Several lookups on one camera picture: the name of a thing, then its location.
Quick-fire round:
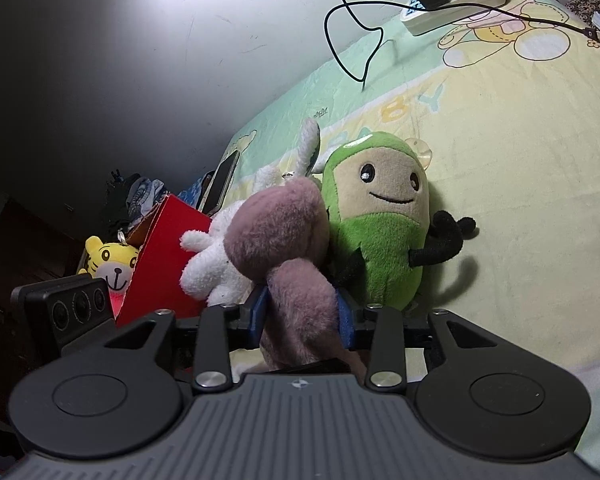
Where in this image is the pink bear plush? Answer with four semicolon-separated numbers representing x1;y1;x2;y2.
228;177;368;373

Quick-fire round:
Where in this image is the red cardboard box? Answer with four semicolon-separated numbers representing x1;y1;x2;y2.
114;194;215;330

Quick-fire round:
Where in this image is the pile of clothes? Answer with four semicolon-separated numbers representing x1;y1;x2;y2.
105;170;166;231

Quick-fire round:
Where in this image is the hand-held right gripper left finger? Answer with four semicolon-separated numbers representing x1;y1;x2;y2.
103;285;272;392

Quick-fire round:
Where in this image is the printed baby blanket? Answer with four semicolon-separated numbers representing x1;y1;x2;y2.
214;0;600;480

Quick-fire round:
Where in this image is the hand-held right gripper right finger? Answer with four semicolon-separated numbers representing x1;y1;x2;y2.
336;294;497;392

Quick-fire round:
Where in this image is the green bean plush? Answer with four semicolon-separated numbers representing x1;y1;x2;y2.
321;131;478;311

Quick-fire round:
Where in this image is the blue floral towel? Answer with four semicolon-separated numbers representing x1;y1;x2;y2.
177;170;216;211

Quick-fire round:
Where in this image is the small white rabbit plush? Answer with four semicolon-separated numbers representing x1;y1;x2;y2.
180;117;323;307

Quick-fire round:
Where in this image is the black cable with plug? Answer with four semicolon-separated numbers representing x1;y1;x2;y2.
324;2;600;83

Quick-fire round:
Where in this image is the black smartphone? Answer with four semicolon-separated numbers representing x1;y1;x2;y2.
200;149;241;216

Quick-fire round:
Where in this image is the yellow tiger plush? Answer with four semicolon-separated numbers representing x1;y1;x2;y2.
77;236;141;313

